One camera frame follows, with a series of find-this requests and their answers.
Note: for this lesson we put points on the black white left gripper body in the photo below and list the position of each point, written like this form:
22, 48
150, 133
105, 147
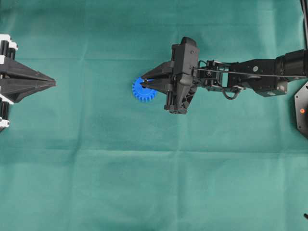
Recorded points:
8, 49

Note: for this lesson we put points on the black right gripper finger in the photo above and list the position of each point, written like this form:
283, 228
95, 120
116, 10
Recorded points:
162, 71
162, 85

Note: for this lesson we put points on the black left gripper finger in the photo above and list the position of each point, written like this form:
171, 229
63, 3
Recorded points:
17, 89
17, 70

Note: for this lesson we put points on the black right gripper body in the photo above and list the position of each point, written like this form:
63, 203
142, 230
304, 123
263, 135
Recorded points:
180, 87

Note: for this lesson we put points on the small blue plastic gear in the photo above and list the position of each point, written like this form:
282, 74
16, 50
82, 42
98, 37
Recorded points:
141, 93

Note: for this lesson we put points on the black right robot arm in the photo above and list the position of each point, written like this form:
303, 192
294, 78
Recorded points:
266, 77

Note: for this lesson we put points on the green cloth table cover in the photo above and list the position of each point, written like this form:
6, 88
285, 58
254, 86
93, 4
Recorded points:
85, 155

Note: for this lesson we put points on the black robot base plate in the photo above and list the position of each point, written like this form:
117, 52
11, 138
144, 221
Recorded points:
301, 110

